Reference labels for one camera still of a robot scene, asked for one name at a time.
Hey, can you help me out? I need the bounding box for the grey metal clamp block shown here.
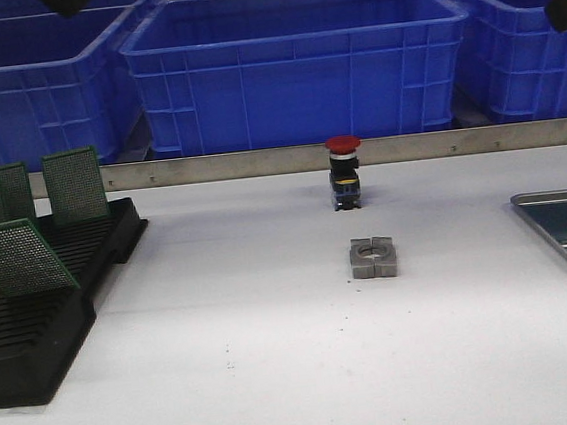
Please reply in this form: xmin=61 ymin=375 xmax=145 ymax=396
xmin=349 ymin=236 xmax=398 ymax=280

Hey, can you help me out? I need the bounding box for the left blue plastic crate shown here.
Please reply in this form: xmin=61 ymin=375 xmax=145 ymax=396
xmin=0 ymin=7 xmax=142 ymax=171

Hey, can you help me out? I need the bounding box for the right blue plastic crate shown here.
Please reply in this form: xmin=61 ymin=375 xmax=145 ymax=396
xmin=452 ymin=0 xmax=567 ymax=123

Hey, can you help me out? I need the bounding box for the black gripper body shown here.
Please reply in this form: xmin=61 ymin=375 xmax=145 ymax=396
xmin=39 ymin=0 xmax=90 ymax=18

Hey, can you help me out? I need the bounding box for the centre blue plastic crate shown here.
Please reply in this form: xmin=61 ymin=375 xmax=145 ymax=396
xmin=121 ymin=0 xmax=467 ymax=157

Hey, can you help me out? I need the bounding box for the steel table edge rail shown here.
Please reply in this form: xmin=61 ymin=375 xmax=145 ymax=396
xmin=27 ymin=118 xmax=567 ymax=202

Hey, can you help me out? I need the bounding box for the rear left green board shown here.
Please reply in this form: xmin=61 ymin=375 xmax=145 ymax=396
xmin=0 ymin=161 xmax=39 ymax=227

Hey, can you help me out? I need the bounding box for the front green perforated board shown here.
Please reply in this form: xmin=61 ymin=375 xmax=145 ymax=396
xmin=0 ymin=218 xmax=80 ymax=297

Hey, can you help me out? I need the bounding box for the blue plastic crate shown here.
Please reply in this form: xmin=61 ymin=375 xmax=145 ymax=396
xmin=0 ymin=7 xmax=142 ymax=171
xmin=452 ymin=0 xmax=567 ymax=123
xmin=121 ymin=0 xmax=467 ymax=157

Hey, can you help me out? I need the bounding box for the black slotted board rack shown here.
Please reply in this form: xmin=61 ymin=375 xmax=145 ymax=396
xmin=0 ymin=197 xmax=148 ymax=409

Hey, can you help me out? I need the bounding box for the red emergency stop button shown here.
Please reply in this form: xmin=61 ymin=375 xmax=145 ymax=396
xmin=325 ymin=135 xmax=361 ymax=211

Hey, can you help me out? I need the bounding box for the rear right green board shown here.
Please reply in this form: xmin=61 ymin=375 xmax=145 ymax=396
xmin=41 ymin=146 xmax=110 ymax=227

